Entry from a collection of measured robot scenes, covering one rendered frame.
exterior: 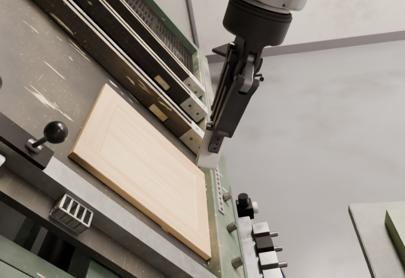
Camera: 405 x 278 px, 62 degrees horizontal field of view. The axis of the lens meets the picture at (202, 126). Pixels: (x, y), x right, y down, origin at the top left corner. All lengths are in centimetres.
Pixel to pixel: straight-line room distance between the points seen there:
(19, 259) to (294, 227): 179
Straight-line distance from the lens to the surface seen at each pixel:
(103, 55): 121
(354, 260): 214
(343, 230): 227
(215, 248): 103
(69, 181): 71
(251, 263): 118
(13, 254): 70
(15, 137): 68
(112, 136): 95
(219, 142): 46
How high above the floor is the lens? 170
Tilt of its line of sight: 31 degrees down
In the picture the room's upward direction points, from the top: 11 degrees counter-clockwise
